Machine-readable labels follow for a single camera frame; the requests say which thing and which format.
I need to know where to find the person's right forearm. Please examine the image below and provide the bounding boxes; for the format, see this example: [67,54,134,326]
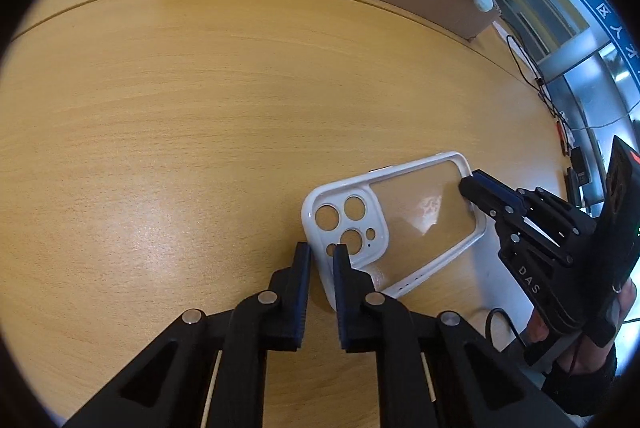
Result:
[544,343,620,418]

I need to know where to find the metal framed glass door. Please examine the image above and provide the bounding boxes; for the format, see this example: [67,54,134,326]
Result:
[475,0,640,169]

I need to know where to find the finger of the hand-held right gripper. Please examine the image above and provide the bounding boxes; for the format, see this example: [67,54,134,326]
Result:
[472,169,598,236]
[459,178,576,266]

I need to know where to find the white clear phone case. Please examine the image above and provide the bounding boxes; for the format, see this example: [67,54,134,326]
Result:
[301,151,488,313]

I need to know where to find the white cable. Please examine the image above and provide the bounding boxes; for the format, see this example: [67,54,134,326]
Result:
[565,102,640,132]

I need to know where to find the person's right hand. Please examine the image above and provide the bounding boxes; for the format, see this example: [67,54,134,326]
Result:
[522,280,638,376]

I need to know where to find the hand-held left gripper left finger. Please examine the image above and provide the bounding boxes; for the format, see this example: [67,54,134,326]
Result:
[62,242,313,428]

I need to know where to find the thin black cable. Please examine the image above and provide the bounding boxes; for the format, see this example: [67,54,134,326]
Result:
[485,307,528,351]

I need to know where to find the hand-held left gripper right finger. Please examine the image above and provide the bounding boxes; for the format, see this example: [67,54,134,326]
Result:
[332,244,586,428]

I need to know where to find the black power adapter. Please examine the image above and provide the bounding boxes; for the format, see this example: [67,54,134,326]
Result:
[570,147,591,183]

